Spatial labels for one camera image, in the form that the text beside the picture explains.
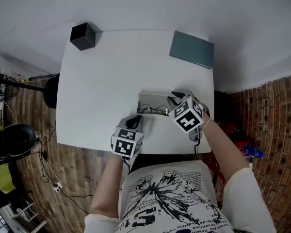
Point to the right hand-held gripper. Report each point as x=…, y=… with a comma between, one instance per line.
x=188, y=116

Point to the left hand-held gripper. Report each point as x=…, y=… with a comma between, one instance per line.
x=126, y=143

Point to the white box with eyeglasses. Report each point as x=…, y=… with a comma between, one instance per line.
x=151, y=99

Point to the person's right forearm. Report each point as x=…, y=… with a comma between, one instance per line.
x=220, y=149

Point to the person's left forearm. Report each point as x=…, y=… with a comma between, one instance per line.
x=108, y=186

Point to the thin black wire-frame eyeglasses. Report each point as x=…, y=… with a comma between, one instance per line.
x=149, y=109

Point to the person's black trousers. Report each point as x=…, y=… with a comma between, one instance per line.
x=160, y=160

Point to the white table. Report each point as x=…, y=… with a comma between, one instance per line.
x=126, y=76

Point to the grey notebook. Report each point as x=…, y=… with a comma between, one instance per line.
x=192, y=48

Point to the white printed shirt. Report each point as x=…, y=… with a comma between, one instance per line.
x=169, y=200

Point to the black standing fan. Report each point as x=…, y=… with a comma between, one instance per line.
x=51, y=91

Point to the blue plastic bottle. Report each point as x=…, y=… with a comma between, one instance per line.
x=253, y=152

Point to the white power strip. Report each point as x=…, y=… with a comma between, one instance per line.
x=58, y=187

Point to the black square pen holder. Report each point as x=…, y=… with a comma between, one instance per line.
x=83, y=36

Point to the black office chair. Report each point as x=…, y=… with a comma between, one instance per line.
x=17, y=139

